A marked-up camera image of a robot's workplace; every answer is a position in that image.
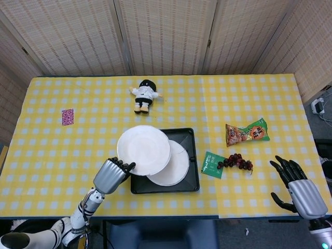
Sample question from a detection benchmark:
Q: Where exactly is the plush doll white black outfit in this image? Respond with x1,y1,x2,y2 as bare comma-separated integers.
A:
129,79,164,115

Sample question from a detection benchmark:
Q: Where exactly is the dark red grape bunch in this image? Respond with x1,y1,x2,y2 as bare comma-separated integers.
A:
217,153,254,175

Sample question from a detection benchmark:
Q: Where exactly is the green tea packet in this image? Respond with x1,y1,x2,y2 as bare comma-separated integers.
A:
201,150,225,179

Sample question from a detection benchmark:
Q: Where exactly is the white paper plate with tear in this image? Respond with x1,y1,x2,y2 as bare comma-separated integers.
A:
146,140,190,187

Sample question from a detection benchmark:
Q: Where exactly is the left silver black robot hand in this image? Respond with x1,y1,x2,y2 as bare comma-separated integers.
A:
92,157,136,196

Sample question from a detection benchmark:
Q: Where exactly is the woven bamboo folding screen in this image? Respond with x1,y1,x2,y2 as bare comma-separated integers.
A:
0,0,332,146

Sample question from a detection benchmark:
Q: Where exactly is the yellow white checkered tablecloth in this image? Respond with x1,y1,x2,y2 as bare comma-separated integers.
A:
199,74,332,219
0,76,220,218

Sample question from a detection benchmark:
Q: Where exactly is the black square plastic tray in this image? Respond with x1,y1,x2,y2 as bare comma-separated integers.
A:
130,127,200,195

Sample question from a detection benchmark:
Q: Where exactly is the white power adapter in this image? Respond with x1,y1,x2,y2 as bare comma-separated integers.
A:
311,98,326,115

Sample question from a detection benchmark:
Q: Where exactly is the orange green snack bag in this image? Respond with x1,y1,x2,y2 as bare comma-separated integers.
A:
225,117,270,148

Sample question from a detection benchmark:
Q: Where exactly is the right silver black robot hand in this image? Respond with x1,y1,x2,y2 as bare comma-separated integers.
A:
269,155,328,221

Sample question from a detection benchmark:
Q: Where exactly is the dark blue padded chair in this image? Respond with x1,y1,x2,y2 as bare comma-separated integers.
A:
106,219,219,249

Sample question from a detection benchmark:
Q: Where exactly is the pink patterned card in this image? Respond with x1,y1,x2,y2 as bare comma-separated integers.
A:
61,108,75,127

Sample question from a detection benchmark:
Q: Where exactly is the black box beside table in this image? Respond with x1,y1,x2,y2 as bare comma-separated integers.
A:
314,139,332,179

